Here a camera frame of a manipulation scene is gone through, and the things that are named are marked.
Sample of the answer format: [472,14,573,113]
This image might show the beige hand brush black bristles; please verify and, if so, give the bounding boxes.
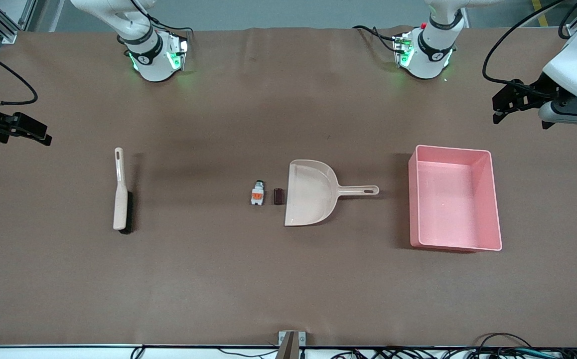
[113,147,135,235]

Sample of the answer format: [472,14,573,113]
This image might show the beige plastic dustpan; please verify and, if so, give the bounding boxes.
[284,160,380,227]

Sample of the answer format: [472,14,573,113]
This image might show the pink plastic bin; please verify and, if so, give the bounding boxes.
[408,145,503,252]

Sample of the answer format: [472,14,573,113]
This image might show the metal base connector plate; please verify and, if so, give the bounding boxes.
[392,31,415,68]
[168,31,190,71]

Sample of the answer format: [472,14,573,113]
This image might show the brown table cover mat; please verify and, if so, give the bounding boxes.
[0,26,577,348]

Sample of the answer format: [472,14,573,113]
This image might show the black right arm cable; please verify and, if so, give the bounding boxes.
[0,41,38,106]

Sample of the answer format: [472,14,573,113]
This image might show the black base cable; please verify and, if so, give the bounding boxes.
[134,0,194,33]
[352,24,400,53]

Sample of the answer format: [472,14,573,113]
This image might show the black cable bundle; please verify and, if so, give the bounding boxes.
[328,333,577,359]

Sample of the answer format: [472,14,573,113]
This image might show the metal table edge bracket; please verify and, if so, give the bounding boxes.
[275,331,307,359]

